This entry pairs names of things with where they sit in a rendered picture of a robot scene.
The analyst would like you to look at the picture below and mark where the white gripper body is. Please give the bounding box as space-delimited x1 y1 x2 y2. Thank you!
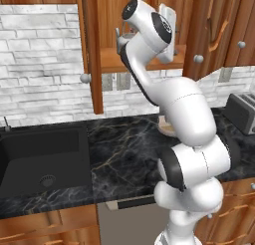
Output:
157 22 177 65

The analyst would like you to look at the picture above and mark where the wooden cabinet door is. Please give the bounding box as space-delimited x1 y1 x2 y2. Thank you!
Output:
75 0 105 116
224 0 255 68
181 0 247 82

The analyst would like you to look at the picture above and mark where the black sink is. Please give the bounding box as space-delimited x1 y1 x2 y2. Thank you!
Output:
0 124 94 199

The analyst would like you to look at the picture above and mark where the beige bowl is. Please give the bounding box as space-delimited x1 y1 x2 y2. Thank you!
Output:
156 115 177 137

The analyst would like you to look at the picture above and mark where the grey toaster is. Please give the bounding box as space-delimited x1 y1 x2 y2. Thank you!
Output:
221 92 255 136

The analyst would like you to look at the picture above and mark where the wooden base cupboard run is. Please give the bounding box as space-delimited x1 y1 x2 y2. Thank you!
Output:
194 177 255 245

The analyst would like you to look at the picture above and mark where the grey dishwasher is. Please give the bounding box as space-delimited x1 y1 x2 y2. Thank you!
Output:
96 193 174 245

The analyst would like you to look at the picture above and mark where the grey tap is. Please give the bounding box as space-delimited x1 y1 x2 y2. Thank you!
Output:
2 116 12 133

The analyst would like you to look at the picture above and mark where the wooden drawer front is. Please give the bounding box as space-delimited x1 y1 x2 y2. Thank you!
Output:
0 203 101 245

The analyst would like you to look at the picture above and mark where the grey wall outlet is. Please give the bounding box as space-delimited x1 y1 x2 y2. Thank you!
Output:
116 72 131 92
218 67 234 84
101 73 114 93

